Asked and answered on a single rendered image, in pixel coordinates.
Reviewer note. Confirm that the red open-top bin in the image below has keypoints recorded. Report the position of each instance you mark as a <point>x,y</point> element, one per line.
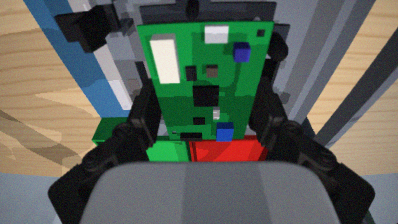
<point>247,149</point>

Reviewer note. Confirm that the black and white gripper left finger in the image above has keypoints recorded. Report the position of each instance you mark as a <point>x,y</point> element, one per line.
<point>128,143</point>

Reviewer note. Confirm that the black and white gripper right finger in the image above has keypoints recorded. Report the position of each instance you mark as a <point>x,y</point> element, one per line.
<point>350,194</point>

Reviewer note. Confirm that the green bin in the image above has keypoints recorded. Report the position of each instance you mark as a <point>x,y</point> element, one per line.
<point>164,150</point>

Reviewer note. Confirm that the green circuit board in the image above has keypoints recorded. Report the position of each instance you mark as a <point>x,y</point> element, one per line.
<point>206,75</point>

